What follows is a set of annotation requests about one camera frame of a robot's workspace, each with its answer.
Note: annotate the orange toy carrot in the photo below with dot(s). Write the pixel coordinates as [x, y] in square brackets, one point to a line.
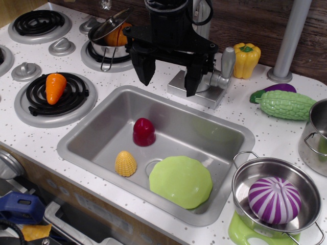
[54, 87]

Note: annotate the light green plastic board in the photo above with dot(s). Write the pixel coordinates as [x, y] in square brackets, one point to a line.
[240, 233]

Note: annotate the yellow toy bell pepper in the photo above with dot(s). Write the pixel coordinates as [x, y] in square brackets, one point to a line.
[247, 57]

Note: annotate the blue clamp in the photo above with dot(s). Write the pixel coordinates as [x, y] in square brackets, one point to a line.
[20, 208]

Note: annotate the purple toy eggplant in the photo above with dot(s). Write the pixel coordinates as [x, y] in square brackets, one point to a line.
[282, 86]

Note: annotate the yellow tape piece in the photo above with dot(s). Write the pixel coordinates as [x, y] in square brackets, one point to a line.
[34, 232]

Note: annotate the tall steel pot right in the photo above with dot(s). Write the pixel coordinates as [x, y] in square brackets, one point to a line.
[312, 144]

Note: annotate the silver oven knob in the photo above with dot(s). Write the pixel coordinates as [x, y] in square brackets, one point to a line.
[10, 167]

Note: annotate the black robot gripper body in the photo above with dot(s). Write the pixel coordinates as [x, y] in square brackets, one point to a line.
[170, 37]

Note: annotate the purple white toy onion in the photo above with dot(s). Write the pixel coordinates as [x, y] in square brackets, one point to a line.
[274, 200]

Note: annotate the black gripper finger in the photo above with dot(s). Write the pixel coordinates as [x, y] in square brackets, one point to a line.
[143, 63]
[193, 77]

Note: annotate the silver stove knob back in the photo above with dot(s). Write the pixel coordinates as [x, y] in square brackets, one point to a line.
[85, 27]

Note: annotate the yellow toy corn piece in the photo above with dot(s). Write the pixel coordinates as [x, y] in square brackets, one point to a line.
[125, 164]

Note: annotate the red toy vegetable piece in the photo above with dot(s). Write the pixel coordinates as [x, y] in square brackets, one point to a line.
[143, 132]

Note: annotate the silver stove knob front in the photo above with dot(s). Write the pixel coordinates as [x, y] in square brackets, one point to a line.
[26, 72]

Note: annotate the far left burner edge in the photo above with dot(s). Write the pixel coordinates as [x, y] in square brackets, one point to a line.
[8, 60]

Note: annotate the steel pan with handles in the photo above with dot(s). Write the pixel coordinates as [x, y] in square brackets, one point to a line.
[304, 229]

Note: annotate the grey vertical pole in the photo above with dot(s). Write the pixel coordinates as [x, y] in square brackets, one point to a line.
[280, 73]

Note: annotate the light green plastic plate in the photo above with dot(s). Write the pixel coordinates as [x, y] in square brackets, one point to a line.
[181, 180]

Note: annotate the orange toy pumpkin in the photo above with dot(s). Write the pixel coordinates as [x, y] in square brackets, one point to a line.
[116, 37]

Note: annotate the small steel pot with handle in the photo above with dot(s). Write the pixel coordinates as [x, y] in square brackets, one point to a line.
[104, 53]

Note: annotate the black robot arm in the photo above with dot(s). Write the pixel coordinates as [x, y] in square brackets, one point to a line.
[162, 5]

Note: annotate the back left coil burner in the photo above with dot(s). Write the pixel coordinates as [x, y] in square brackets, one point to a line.
[39, 26]

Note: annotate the silver stove knob middle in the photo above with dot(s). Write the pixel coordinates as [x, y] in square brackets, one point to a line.
[61, 47]

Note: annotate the front black coil burner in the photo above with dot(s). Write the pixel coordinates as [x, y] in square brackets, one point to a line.
[77, 100]

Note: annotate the steel pot lid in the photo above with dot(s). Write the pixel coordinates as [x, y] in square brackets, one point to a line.
[110, 24]

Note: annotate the green toy bitter gourd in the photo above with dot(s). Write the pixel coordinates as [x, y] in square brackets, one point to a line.
[285, 105]

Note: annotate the silver toy faucet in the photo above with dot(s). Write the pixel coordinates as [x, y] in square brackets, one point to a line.
[213, 86]

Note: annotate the back right coil burner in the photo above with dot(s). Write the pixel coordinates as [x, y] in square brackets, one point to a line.
[91, 63]

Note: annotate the silver stove knob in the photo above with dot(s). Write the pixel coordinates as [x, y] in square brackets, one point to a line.
[26, 72]
[61, 47]
[85, 27]

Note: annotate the stainless steel sink basin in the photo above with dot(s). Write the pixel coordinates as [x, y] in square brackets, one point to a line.
[94, 143]

